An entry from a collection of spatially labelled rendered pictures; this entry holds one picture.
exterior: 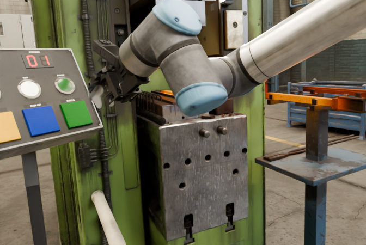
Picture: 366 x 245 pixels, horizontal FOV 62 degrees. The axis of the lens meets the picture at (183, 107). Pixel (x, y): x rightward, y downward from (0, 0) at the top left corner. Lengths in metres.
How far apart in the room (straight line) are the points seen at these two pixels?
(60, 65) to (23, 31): 5.33
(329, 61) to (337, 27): 9.21
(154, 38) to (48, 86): 0.44
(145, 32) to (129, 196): 0.89
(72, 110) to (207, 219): 0.70
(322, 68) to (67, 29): 9.09
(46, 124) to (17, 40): 5.46
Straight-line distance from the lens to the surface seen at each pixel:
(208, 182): 1.24
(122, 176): 1.31
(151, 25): 0.58
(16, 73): 0.93
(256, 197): 1.69
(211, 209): 1.29
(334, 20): 0.57
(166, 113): 1.15
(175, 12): 0.57
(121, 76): 0.71
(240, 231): 1.42
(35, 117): 0.87
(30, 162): 1.01
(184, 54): 0.55
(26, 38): 6.30
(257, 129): 1.57
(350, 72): 9.48
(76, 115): 0.91
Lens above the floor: 1.15
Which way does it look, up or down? 9 degrees down
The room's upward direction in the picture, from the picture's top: 3 degrees counter-clockwise
